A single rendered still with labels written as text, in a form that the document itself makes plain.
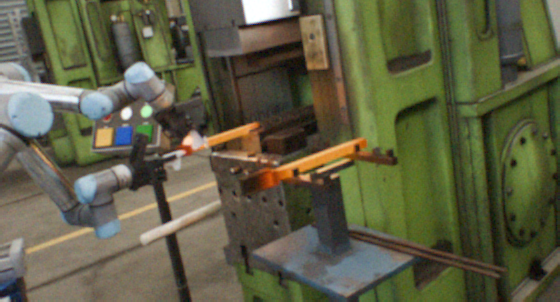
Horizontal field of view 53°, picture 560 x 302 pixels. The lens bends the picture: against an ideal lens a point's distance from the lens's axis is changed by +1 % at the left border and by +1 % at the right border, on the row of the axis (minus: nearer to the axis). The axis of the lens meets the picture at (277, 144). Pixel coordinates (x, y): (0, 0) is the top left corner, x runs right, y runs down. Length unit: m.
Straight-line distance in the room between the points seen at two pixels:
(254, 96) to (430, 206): 0.82
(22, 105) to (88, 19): 5.23
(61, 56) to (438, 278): 5.42
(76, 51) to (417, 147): 5.29
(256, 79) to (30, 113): 1.03
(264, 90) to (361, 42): 0.70
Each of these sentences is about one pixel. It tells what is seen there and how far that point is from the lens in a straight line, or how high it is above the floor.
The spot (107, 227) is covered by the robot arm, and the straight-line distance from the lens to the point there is 1.72.
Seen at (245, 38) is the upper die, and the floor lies 1.32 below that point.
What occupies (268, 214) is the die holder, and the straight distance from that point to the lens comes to 1.95.
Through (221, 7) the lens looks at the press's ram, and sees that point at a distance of 1.95.
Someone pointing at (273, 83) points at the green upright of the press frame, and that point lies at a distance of 2.34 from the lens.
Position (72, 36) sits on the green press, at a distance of 6.84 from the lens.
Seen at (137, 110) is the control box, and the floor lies 1.10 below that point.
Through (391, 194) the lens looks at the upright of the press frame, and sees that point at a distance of 1.86.
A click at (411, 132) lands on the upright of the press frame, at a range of 2.02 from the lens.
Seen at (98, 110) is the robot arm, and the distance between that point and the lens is 1.65.
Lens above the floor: 1.40
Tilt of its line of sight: 14 degrees down
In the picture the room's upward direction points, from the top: 10 degrees counter-clockwise
